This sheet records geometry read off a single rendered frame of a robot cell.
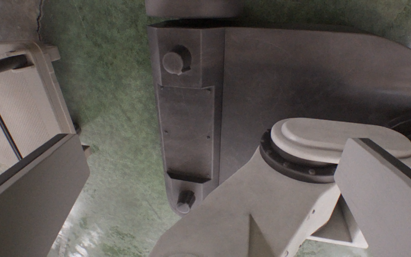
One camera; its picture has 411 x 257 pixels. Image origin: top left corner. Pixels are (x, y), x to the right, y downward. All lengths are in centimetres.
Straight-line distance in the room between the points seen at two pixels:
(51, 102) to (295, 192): 59
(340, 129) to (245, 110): 19
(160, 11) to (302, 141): 32
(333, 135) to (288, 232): 17
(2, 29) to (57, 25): 23
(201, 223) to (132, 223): 99
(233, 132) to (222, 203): 25
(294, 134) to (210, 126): 20
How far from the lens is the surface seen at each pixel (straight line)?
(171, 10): 44
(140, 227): 123
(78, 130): 92
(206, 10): 43
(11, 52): 64
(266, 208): 30
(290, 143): 35
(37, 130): 77
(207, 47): 42
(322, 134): 37
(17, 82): 72
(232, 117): 50
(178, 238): 23
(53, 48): 70
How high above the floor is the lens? 61
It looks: 57 degrees down
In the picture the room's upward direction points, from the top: 156 degrees counter-clockwise
